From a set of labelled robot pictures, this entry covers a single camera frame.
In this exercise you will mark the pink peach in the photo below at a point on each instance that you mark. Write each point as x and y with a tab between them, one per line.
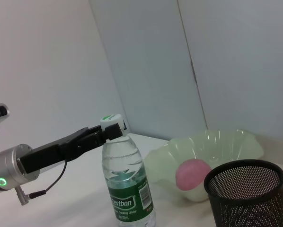
191	175

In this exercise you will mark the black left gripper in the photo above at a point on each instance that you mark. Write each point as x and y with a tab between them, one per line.
44	157

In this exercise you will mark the clear green-label water bottle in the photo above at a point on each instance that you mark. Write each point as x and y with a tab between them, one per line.
125	165

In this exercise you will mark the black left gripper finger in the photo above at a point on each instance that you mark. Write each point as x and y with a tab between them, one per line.
124	126

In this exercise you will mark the pale green glass fruit bowl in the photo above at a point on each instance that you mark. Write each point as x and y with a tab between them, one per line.
226	144

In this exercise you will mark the black mesh pen holder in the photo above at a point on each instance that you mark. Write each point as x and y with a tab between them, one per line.
245	201

